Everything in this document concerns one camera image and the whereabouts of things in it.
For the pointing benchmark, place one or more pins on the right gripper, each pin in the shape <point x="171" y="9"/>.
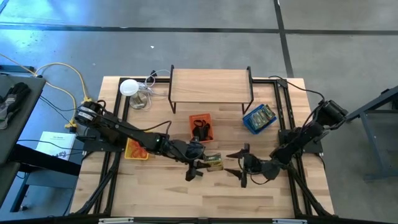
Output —
<point x="264" y="166"/>

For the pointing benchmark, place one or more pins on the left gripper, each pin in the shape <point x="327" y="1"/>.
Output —
<point x="186" y="151"/>

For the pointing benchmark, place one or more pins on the black elastic band loop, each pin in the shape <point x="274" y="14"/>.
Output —
<point x="197" y="132"/>
<point x="200" y="121"/>
<point x="206" y="130"/>

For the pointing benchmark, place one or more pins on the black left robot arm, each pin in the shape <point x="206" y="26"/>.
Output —
<point x="130" y="132"/>

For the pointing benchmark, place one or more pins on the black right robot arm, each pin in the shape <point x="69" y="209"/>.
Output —
<point x="311" y="130"/>

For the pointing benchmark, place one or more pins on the blue plastic basket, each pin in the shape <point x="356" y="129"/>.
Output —
<point x="248" y="125"/>

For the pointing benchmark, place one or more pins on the orange plastic basket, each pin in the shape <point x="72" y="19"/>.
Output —
<point x="191" y="118"/>

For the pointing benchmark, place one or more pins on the wooden shelf riser black legs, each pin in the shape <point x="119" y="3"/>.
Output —
<point x="210" y="85"/>

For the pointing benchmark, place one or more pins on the yellow plastic basket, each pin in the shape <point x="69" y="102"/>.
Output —
<point x="127" y="156"/>

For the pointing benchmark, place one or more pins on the white mushroom table lamp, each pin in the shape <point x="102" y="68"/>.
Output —
<point x="129" y="87"/>

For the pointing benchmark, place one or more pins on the white paper booklet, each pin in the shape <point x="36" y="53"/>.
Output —
<point x="56" y="144"/>

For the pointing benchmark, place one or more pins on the grey metal stand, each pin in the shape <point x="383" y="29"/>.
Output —
<point x="377" y="99"/>

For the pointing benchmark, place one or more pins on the dark side table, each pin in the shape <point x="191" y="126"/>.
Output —
<point x="28" y="102"/>

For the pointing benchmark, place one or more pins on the grey black work glove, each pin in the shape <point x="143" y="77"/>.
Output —
<point x="14" y="99"/>

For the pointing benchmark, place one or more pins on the silver frame bracket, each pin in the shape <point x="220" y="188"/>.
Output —
<point x="289" y="221"/>
<point x="115" y="221"/>

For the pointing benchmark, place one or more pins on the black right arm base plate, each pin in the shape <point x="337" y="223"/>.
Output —
<point x="314" y="147"/>

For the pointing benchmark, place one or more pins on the black aluminium table frame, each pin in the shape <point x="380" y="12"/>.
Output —
<point x="264" y="81"/>

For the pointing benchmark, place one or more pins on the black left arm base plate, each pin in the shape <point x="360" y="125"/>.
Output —
<point x="93" y="145"/>

